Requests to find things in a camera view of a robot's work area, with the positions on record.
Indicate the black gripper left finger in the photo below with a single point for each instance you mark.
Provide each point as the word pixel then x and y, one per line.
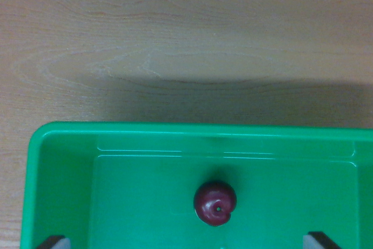
pixel 55 243

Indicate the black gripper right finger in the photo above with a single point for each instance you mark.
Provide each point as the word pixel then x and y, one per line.
pixel 317 241

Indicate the green plastic tray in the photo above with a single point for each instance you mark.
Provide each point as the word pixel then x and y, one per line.
pixel 145 190

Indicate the dark red plum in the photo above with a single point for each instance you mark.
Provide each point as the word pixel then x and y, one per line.
pixel 215 203

